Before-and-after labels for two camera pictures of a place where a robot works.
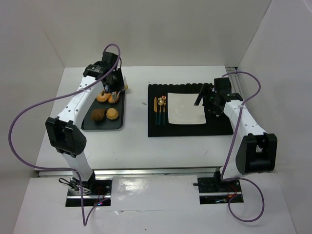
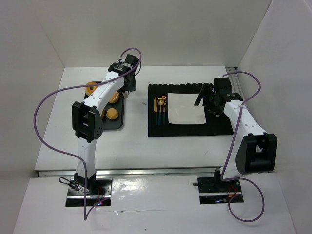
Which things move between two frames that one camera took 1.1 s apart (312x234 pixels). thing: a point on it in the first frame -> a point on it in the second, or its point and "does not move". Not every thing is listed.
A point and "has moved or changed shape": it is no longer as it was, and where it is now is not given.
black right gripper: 204,92 does not move
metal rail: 199,171 does not move
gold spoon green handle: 160,102 does not move
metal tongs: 115,94 has moved or changed shape
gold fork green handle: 165,102 does not move
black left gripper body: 118,81 -> 130,86
